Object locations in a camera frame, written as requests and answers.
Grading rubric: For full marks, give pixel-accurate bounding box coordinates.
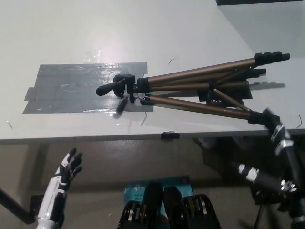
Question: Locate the bronze and black camera tripod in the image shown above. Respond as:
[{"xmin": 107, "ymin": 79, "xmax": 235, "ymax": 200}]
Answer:
[{"xmin": 96, "ymin": 51, "xmax": 291, "ymax": 125}]

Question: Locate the black floor cable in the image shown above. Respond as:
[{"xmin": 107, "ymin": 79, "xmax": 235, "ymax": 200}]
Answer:
[{"xmin": 255, "ymin": 204, "xmax": 265, "ymax": 229}]

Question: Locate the teal cardboard box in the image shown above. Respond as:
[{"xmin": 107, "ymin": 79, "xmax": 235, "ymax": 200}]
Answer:
[{"xmin": 123, "ymin": 176, "xmax": 193, "ymax": 215}]

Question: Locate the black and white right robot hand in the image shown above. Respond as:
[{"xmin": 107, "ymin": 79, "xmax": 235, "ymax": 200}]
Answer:
[{"xmin": 231, "ymin": 107, "xmax": 305, "ymax": 193}]

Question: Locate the black floor equipment clutter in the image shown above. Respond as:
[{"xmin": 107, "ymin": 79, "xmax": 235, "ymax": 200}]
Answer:
[{"xmin": 249, "ymin": 187, "xmax": 282, "ymax": 206}]

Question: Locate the clear tape piece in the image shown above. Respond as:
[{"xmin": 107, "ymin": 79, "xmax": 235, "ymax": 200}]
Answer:
[{"xmin": 84, "ymin": 49, "xmax": 101, "ymax": 62}]

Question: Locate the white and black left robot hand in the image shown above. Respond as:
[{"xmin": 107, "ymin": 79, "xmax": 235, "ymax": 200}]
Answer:
[{"xmin": 38, "ymin": 147, "xmax": 83, "ymax": 224}]

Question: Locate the grey duct tape patch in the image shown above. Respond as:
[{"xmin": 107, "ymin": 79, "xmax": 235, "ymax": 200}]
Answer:
[{"xmin": 22, "ymin": 62, "xmax": 154, "ymax": 114}]

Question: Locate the black table leg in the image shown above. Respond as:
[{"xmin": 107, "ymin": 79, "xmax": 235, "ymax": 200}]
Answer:
[{"xmin": 0, "ymin": 186, "xmax": 36, "ymax": 225}]

